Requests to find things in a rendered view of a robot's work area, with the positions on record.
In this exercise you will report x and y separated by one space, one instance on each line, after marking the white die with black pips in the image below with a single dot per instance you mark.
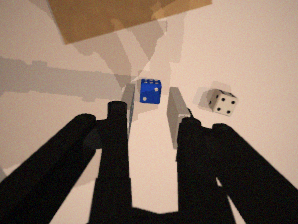
223 102

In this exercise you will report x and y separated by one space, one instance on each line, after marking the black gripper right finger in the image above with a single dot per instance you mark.
260 193

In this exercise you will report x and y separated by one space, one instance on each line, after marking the blue die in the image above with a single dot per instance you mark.
150 91

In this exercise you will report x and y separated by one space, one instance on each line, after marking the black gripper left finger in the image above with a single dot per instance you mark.
35 190

